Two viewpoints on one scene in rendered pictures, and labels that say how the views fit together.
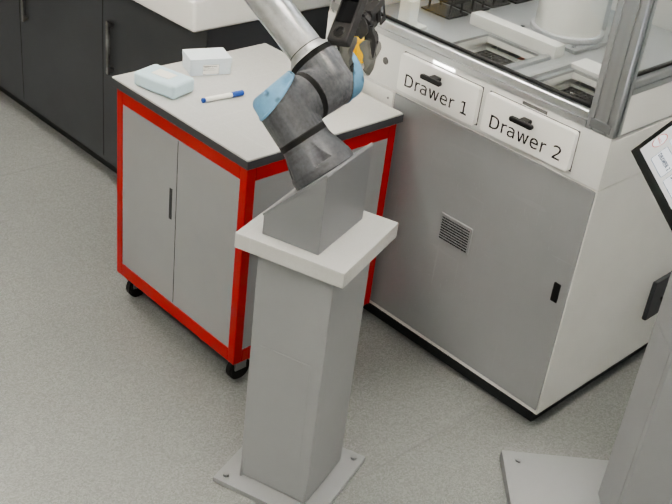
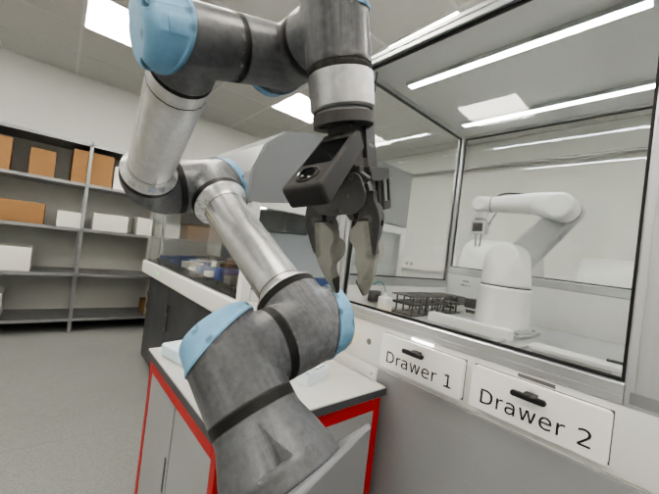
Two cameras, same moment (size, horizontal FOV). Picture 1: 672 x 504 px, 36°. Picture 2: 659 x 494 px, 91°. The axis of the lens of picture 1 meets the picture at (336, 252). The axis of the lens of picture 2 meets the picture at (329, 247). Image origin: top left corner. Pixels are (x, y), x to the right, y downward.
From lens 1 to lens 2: 1.85 m
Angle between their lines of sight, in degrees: 32
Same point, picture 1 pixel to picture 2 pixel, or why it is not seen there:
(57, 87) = not seen: hidden behind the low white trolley
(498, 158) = (493, 438)
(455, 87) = (436, 361)
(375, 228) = not seen: outside the picture
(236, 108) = not seen: hidden behind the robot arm
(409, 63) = (389, 341)
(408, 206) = (393, 481)
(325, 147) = (282, 434)
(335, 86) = (312, 327)
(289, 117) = (224, 371)
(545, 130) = (560, 408)
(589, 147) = (636, 433)
